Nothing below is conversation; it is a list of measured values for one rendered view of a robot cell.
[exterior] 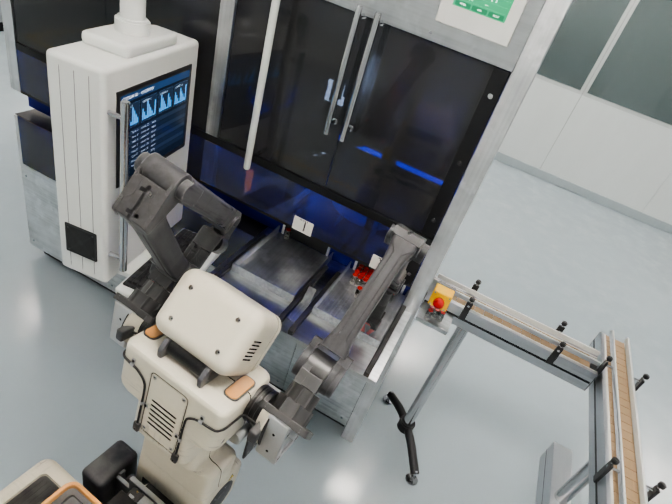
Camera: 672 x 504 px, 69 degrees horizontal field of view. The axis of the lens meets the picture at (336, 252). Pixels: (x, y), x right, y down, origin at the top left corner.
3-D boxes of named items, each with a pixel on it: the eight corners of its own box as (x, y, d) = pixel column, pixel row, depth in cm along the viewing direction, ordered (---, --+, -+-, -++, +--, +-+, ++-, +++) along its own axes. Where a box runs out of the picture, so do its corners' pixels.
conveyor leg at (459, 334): (398, 417, 249) (459, 310, 205) (414, 426, 247) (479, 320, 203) (392, 431, 241) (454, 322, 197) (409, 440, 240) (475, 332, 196)
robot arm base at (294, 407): (256, 404, 101) (304, 439, 97) (280, 370, 103) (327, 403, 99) (266, 407, 109) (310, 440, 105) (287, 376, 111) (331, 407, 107)
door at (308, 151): (219, 136, 190) (242, -33, 156) (325, 186, 181) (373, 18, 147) (218, 137, 189) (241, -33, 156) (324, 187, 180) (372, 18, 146)
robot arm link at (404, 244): (400, 207, 114) (437, 229, 112) (395, 225, 127) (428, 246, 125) (288, 372, 105) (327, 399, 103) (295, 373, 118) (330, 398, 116)
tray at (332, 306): (348, 267, 201) (350, 261, 199) (406, 296, 196) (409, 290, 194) (311, 313, 174) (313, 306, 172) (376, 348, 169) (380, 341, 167)
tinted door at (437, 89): (326, 187, 180) (374, 18, 147) (433, 238, 172) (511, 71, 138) (325, 187, 180) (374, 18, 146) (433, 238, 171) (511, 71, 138)
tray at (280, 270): (277, 231, 208) (279, 225, 206) (331, 259, 203) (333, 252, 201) (231, 270, 181) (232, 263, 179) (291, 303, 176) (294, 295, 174)
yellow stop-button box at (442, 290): (431, 293, 189) (438, 279, 184) (449, 302, 187) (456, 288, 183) (426, 304, 183) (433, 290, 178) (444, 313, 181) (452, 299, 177)
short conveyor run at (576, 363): (418, 309, 198) (432, 280, 189) (428, 289, 210) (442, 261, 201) (584, 393, 184) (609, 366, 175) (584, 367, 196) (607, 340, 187)
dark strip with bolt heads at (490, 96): (400, 278, 184) (494, 66, 139) (411, 283, 184) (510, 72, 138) (399, 279, 183) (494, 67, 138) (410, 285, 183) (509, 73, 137)
